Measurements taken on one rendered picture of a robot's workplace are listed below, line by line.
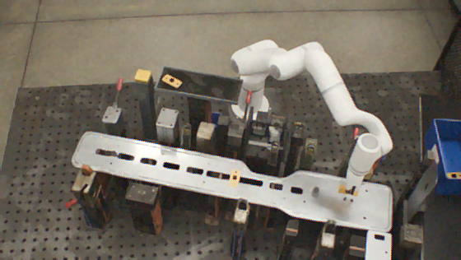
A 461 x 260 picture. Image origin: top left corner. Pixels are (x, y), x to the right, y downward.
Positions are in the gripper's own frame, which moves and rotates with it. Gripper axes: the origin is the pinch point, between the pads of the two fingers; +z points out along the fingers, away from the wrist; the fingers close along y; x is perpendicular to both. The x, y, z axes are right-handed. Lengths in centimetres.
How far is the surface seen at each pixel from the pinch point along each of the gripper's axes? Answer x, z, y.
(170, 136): -77, 5, -12
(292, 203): -21.1, 9.7, 6.5
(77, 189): -106, 4, 23
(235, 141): -49, 5, -16
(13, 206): -149, 40, 21
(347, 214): 1.8, 9.6, 6.7
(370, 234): 11.8, 9.6, 14.0
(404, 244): 25.0, 7.3, 16.8
